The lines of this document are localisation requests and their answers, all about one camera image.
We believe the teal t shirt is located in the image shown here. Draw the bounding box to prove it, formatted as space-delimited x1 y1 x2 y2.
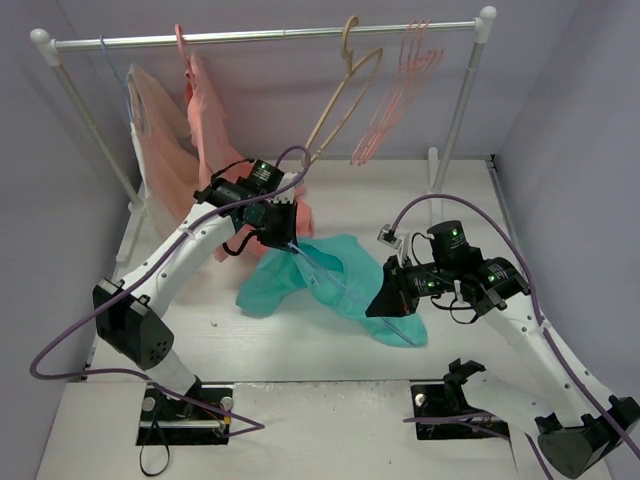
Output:
236 234 428 348

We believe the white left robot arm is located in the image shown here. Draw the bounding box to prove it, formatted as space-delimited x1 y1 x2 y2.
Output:
93 160 302 420

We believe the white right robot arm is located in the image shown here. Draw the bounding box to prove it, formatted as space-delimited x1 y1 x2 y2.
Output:
366 221 639 479

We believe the salmon pink t shirt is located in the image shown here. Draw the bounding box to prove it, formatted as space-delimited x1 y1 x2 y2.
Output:
181 51 315 258

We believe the pale peach t shirt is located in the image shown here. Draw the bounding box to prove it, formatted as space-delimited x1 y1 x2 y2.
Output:
126 64 199 240

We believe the pink hanger holding shirt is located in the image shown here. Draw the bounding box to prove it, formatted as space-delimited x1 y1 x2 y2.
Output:
174 24 194 83

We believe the beige plastic hanger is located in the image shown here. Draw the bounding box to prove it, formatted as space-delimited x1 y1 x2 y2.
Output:
305 15 384 162

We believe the pink plastic hanger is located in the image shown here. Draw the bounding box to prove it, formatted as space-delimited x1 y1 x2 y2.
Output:
362 19 445 165
349 19 445 166
355 19 445 166

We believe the blue hanger holding shirt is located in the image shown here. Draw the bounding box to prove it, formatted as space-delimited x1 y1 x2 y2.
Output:
99 35 132 120

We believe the white metal clothes rack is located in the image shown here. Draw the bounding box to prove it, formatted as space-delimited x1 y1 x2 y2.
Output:
29 5 499 264

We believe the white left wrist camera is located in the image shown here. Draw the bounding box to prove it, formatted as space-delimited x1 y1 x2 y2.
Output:
274 172 306 204

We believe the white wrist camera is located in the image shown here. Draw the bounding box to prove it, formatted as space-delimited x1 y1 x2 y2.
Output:
377 224 411 267
274 172 306 204

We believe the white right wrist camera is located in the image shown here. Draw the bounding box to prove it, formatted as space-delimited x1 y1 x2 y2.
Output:
377 224 411 267

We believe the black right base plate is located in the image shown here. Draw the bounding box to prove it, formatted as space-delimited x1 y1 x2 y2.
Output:
409 382 510 441

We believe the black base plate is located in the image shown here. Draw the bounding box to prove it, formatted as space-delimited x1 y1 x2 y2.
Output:
136 385 230 446
409 382 510 441

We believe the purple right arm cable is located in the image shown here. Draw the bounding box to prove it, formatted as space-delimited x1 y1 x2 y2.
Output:
392 193 640 480

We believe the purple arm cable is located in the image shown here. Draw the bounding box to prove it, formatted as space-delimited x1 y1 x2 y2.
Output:
392 193 640 480
29 145 314 441

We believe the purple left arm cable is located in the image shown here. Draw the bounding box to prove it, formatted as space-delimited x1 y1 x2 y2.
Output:
29 145 314 441

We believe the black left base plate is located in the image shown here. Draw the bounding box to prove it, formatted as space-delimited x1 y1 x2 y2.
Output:
136 385 230 446

